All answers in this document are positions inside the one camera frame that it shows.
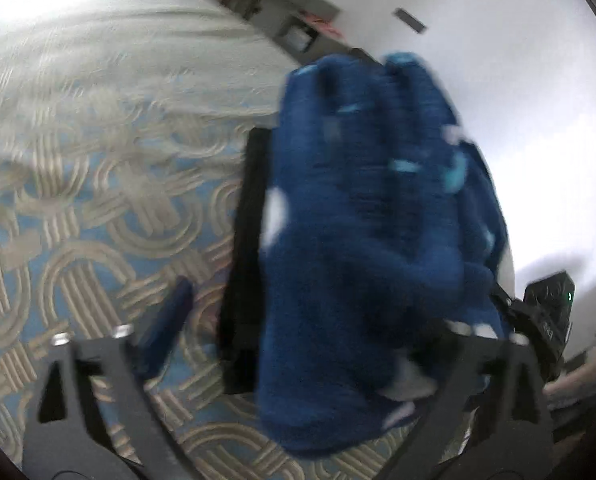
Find dark wall fixture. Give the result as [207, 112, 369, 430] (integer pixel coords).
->
[394, 8, 427, 34]

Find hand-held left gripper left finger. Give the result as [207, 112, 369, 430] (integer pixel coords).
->
[22, 276, 201, 480]

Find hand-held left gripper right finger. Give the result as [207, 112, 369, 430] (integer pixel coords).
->
[375, 321, 556, 480]

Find beige and blue patterned bedspread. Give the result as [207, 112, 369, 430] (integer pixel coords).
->
[0, 0, 429, 480]

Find person's right forearm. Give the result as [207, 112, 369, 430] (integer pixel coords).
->
[545, 360, 596, 401]

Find blue star-print fleece pants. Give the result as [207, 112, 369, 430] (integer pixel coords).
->
[255, 51, 516, 458]

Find grey wall shelf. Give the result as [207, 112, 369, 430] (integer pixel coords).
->
[225, 0, 341, 53]

